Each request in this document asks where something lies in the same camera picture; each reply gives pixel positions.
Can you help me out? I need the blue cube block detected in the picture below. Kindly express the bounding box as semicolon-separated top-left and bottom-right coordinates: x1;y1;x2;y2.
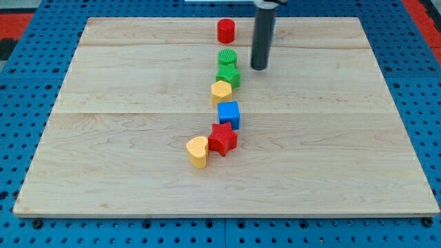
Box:
217;101;240;130

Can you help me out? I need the red star block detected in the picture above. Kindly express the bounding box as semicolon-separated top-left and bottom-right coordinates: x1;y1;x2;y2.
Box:
208;122;238;156

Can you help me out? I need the yellow heart block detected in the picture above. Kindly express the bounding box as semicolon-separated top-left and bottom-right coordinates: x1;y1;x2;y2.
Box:
186;136;209;169

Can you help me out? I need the yellow hexagon block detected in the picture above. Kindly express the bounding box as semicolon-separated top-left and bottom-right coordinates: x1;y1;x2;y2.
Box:
211;81;232;107

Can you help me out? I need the green star block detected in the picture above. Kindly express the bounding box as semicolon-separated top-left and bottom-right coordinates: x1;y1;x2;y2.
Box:
216;64;241;89

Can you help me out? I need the light wooden board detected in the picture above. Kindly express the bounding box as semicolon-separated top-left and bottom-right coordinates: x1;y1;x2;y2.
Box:
13;17;440;218

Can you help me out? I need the green cylinder block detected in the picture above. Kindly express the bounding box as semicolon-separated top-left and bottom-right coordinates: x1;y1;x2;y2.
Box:
218;49;238;66

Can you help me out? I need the red cylinder block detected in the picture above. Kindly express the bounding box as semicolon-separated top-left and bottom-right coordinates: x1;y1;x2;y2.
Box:
217;19;236;43

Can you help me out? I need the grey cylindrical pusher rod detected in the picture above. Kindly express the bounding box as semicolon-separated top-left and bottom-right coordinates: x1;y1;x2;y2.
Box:
250;1;279;71

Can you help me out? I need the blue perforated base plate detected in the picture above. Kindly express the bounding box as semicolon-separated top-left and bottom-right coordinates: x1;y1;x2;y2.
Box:
1;1;440;247

